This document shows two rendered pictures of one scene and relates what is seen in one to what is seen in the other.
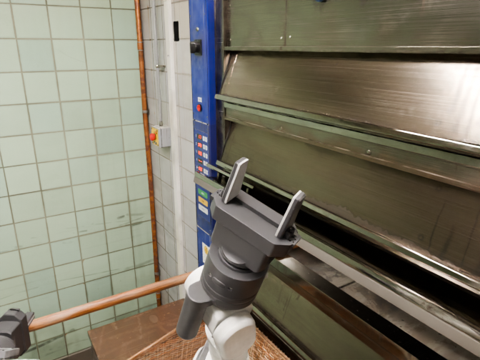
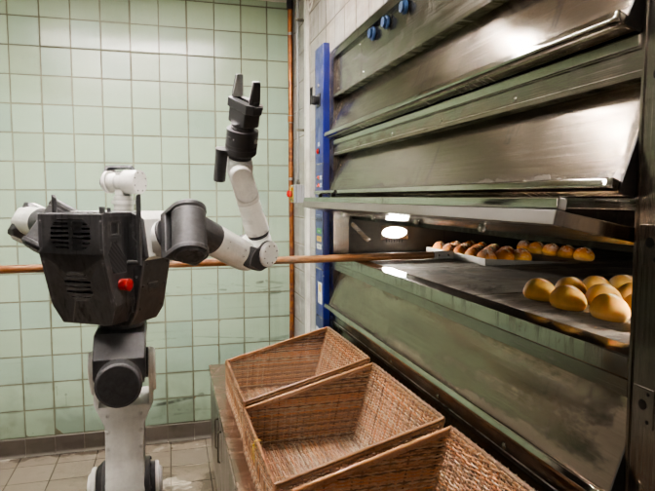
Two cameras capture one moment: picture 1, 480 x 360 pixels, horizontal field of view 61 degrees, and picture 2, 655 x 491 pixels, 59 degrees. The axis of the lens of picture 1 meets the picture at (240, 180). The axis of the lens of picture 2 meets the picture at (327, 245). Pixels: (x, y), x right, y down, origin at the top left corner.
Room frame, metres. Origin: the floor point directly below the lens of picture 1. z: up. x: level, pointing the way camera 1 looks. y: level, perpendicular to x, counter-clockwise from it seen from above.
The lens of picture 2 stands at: (-0.97, -0.69, 1.44)
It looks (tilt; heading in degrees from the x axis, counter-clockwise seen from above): 5 degrees down; 17
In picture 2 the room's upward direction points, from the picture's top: straight up
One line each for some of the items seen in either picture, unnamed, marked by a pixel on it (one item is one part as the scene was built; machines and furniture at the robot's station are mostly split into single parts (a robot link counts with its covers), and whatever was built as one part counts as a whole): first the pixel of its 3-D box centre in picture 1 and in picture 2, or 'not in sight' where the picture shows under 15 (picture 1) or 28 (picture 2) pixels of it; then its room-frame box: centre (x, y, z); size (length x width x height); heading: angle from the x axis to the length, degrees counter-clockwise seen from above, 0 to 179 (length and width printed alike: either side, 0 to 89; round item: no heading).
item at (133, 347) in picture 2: not in sight; (121, 359); (0.34, 0.29, 1.00); 0.28 x 0.13 x 0.18; 33
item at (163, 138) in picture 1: (161, 136); (297, 193); (2.09, 0.41, 1.46); 0.10 x 0.07 x 0.10; 32
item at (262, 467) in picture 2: not in sight; (332, 435); (0.67, -0.21, 0.72); 0.56 x 0.49 x 0.28; 33
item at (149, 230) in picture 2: not in sight; (110, 260); (0.36, 0.33, 1.27); 0.34 x 0.30 x 0.36; 89
